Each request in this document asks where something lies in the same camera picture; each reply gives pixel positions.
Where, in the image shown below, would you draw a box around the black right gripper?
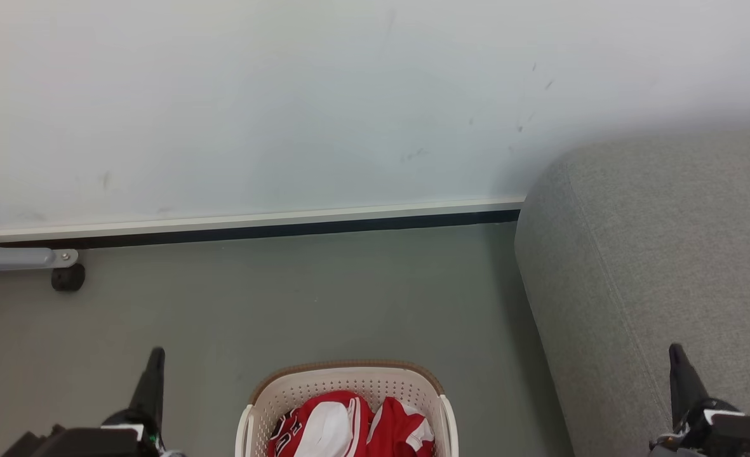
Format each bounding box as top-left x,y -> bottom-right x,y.
648,343 -> 750,457

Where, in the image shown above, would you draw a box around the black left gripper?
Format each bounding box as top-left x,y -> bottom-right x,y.
3,347 -> 185,457

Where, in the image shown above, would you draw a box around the red white striped jersey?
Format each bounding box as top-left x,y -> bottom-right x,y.
268,390 -> 375,457

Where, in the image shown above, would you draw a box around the red shorts with white trim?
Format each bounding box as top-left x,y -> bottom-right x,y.
367,397 -> 436,457

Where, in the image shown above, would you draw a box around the grey fabric sofa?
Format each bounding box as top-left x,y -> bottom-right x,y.
514,130 -> 750,457

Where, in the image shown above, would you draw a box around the white and black baseboard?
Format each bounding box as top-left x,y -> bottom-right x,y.
0,197 -> 526,249

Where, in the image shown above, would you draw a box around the cream perforated laundry basket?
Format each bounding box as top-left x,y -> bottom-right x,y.
235,361 -> 459,457

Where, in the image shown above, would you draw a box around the grey metal frame leg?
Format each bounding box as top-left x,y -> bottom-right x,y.
0,235 -> 79,274

